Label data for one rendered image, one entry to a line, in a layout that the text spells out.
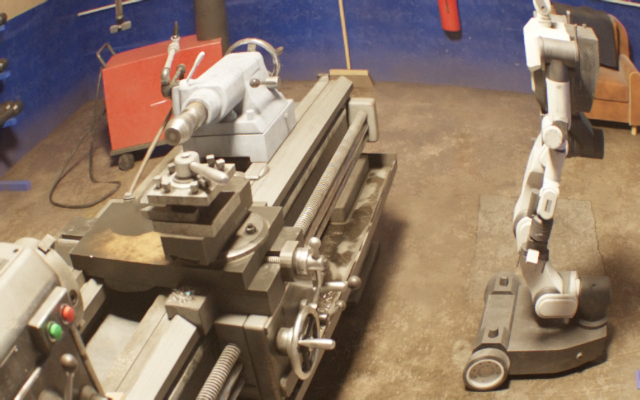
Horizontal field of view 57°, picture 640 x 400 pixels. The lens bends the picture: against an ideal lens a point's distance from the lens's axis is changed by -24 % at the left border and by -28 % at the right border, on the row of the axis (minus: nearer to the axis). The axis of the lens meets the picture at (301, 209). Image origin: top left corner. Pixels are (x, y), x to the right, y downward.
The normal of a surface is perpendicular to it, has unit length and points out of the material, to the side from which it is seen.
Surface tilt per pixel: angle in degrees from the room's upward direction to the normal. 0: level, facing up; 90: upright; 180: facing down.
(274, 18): 90
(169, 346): 36
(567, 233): 0
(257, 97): 70
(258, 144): 90
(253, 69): 82
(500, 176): 0
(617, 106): 90
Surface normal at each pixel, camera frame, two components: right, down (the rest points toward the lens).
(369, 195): -0.11, -0.88
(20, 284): 0.60, -0.60
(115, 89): 0.07, 0.45
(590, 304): -0.32, 0.43
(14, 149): 0.96, 0.03
